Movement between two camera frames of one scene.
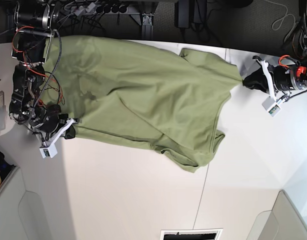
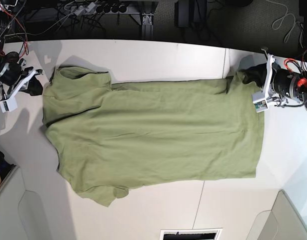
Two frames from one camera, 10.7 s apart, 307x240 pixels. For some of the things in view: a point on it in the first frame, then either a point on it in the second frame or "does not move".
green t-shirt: (143, 90) → (112, 136)
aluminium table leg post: (147, 28) does not move
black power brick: (182, 14) does not move
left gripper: (48, 126) → (15, 78)
